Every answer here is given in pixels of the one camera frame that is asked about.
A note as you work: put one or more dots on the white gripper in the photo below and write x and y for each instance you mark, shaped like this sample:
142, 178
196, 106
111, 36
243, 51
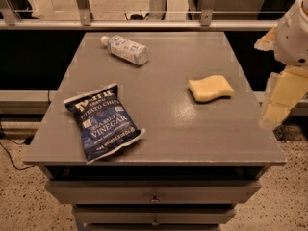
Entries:
293, 43

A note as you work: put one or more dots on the blue plastic water bottle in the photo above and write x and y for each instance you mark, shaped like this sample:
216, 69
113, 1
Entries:
126, 49

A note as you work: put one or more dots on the yellow sponge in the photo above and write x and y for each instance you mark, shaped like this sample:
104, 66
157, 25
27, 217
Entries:
210, 88

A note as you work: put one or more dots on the grey drawer cabinet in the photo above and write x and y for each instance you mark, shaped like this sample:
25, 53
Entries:
184, 140

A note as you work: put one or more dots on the blue potato chips bag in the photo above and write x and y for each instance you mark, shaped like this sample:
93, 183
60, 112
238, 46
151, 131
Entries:
105, 125

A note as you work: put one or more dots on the top drawer with knob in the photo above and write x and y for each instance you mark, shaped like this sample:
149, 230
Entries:
93, 192

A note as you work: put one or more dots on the drawer with knob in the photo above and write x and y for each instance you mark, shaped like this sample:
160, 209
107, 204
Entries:
93, 192
153, 215

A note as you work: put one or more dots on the metal window frame rail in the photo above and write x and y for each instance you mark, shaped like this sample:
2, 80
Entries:
136, 15

